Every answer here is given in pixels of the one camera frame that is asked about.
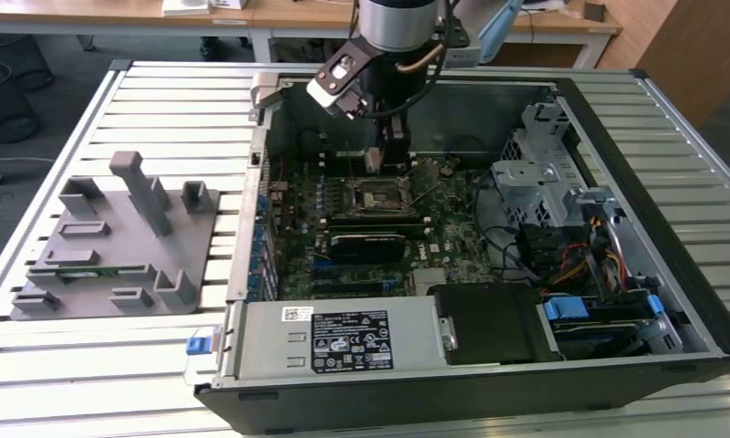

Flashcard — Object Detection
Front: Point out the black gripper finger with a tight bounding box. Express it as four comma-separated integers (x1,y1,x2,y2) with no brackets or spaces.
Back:
382,112,412,174

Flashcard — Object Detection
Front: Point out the CPU socket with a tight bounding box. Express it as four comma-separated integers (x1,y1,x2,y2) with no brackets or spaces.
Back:
346,175,419,215

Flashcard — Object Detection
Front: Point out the thin metal locking lever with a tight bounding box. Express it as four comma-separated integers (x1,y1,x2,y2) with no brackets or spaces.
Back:
412,157,456,205

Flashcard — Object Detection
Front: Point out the green motherboard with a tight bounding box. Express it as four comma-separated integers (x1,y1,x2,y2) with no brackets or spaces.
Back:
260,154,526,302

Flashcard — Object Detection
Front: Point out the silver drive cage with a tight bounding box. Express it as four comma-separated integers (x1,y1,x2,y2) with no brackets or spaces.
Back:
491,102,592,229

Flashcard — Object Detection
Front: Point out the small black graphics card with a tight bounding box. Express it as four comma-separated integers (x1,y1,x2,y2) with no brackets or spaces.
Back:
327,232,407,266

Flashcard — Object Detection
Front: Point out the small silver heatsink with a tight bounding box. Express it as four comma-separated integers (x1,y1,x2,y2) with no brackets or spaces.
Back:
412,267,450,293

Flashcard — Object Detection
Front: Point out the wooden desk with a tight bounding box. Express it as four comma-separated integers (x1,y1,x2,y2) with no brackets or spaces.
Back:
248,0,624,69
0,0,259,51

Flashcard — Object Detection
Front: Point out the black expansion slot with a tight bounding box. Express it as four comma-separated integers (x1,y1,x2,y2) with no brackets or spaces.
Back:
311,281,398,296

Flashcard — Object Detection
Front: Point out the black plastic shroud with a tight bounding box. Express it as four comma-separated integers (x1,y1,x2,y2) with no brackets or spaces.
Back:
431,282,566,366

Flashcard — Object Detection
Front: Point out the blue disk carrier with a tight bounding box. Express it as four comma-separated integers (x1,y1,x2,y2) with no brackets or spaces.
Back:
542,295,592,326

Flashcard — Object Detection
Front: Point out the silver power supply unit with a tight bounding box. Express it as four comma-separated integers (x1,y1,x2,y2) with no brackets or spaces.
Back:
216,295,458,380

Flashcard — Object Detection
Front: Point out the wooden cabinet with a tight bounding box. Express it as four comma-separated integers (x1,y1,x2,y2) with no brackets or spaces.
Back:
596,0,730,133

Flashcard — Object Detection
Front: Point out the grey parts rack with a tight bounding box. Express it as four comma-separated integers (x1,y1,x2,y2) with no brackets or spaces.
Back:
8,150,224,323

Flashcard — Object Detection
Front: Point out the black disk drive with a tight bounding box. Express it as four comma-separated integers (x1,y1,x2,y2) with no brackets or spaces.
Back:
551,318,654,361

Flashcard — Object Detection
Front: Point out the green RAM stick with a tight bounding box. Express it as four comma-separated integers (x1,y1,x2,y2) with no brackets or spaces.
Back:
54,265,148,280

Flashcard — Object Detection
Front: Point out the black PC case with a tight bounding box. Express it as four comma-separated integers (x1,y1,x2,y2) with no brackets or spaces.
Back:
184,68,730,437

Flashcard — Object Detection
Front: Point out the black mesh waste bin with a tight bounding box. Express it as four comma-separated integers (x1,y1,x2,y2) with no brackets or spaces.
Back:
0,61,44,145
0,32,56,91

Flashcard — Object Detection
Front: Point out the black cable brass plug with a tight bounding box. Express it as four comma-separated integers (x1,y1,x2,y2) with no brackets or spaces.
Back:
398,43,447,75

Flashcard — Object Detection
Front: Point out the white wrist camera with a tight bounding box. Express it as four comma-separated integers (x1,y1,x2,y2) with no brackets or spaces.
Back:
306,38,384,120

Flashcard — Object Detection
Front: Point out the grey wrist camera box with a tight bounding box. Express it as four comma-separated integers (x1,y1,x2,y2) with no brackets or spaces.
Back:
443,44,484,66

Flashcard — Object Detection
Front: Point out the yellow red wire bundle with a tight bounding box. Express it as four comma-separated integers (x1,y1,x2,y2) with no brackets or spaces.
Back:
539,244,626,296

